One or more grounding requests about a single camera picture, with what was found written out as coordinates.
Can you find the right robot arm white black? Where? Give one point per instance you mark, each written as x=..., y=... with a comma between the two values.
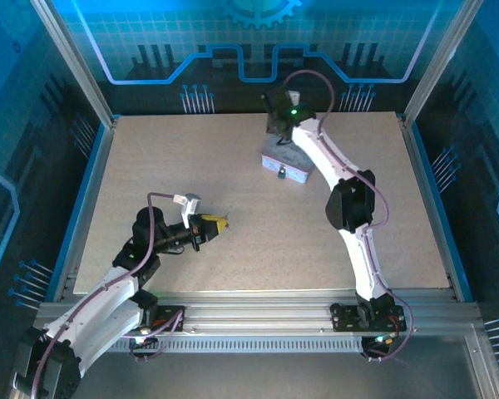
x=359, y=257

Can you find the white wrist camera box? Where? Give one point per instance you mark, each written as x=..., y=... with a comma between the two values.
x=294, y=98
x=190, y=205

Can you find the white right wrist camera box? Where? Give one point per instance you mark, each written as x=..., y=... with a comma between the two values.
x=294, y=98

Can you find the small teal padlock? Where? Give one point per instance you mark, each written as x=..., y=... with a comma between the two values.
x=281, y=173

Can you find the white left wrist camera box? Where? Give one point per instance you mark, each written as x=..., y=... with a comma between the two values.
x=190, y=205

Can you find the aluminium corner post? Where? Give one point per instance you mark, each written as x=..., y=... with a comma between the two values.
x=441, y=62
x=70, y=58

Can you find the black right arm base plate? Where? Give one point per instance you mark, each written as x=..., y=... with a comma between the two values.
x=345, y=318

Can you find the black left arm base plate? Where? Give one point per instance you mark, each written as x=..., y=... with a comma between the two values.
x=168, y=320

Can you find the aluminium front frame rail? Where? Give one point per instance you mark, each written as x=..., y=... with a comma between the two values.
x=253, y=311

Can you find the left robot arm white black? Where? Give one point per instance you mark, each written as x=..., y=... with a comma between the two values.
x=100, y=316

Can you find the aluminium left corner post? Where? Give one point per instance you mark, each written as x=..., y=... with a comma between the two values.
x=70, y=58

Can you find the aluminium left side rail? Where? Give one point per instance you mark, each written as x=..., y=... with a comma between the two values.
x=92, y=187

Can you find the pastel cartoon tin box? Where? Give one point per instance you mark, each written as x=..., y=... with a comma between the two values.
x=283, y=160

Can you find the small lit circuit board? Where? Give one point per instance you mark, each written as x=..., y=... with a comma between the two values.
x=141, y=332
x=382, y=338

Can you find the aluminium right side rail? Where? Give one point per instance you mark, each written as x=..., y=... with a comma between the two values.
x=420, y=178

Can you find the grey metal platform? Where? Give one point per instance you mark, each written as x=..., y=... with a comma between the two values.
x=249, y=374

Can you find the aluminium right corner post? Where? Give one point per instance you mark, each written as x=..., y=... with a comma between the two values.
x=441, y=62

